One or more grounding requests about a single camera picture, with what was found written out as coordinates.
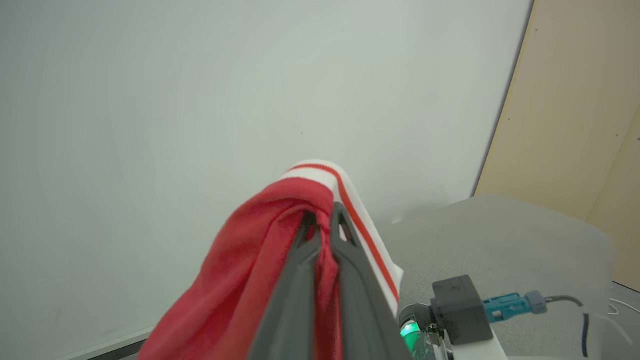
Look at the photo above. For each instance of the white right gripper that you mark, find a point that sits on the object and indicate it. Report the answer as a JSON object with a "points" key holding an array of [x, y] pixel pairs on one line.
{"points": [[417, 320]]}

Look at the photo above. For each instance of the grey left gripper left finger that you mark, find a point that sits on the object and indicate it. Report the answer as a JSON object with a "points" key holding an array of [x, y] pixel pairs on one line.
{"points": [[295, 300]]}

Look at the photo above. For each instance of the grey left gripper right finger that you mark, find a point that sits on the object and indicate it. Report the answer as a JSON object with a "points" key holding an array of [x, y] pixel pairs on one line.
{"points": [[360, 310]]}

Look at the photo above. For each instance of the red and white garment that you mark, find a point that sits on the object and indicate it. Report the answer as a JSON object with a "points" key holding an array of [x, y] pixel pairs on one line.
{"points": [[235, 280]]}

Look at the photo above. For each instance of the grey fabric sofa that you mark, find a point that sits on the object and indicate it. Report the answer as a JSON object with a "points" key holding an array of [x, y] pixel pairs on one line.
{"points": [[500, 240]]}

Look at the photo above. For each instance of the white baseboard strip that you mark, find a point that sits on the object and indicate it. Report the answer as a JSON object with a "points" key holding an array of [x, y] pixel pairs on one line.
{"points": [[110, 342]]}

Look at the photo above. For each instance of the beige partition panel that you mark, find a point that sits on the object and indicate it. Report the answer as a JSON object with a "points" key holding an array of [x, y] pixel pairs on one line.
{"points": [[565, 100]]}

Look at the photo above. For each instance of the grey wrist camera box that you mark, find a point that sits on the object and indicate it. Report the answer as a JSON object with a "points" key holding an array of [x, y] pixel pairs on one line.
{"points": [[457, 310]]}

